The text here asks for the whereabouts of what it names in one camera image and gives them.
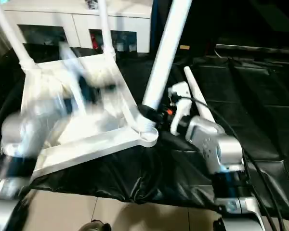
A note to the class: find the white plastic table leg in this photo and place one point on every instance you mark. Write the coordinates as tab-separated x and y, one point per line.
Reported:
12	33
106	29
164	62
200	98

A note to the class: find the white sideboard cabinet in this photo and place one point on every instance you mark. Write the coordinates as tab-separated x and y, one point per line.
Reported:
130	21

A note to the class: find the grey crumpled object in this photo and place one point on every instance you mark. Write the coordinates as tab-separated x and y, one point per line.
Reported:
92	4

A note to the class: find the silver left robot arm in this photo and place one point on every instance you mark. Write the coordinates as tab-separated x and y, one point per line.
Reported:
19	139

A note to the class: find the black plastic mat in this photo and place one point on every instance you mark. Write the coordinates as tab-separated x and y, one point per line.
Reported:
260	120

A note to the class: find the red bottle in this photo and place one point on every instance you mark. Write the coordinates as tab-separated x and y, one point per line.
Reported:
94	41

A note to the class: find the black low shelf board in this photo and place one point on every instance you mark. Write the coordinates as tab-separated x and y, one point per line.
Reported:
257	49

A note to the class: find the small yellow label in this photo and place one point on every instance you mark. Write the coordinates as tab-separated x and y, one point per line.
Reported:
184	47

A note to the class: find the white plastic table top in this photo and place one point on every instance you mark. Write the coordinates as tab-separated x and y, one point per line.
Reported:
96	130

